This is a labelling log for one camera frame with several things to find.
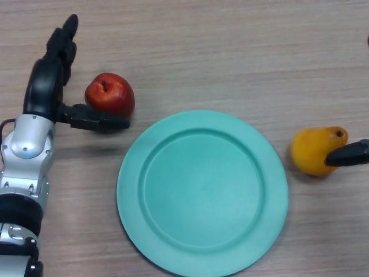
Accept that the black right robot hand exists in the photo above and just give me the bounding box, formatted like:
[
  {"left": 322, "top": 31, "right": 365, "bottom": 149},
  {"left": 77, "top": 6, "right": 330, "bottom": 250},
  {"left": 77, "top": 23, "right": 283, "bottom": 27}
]
[{"left": 324, "top": 34, "right": 369, "bottom": 167}]

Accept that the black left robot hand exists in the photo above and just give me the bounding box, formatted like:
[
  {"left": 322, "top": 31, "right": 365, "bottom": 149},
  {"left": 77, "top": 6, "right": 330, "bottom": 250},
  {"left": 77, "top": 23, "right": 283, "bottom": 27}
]
[{"left": 22, "top": 13, "right": 130, "bottom": 134}]

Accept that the red apple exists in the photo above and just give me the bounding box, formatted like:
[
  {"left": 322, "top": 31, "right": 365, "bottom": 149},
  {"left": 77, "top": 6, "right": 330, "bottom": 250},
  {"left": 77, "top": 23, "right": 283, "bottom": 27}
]
[{"left": 84, "top": 72, "right": 135, "bottom": 118}]

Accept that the green round plate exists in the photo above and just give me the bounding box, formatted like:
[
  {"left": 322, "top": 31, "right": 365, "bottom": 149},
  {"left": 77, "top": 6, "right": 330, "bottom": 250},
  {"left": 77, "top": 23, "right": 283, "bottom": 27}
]
[{"left": 116, "top": 110, "right": 289, "bottom": 277}]

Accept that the yellow pear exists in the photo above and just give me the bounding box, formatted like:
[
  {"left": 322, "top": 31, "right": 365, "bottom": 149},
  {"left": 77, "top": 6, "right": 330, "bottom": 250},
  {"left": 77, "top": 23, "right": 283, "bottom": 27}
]
[{"left": 290, "top": 126, "right": 349, "bottom": 177}]

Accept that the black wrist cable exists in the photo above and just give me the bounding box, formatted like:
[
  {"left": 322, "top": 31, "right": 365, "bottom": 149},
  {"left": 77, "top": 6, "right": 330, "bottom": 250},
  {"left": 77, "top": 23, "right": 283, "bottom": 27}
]
[{"left": 0, "top": 118, "right": 16, "bottom": 145}]

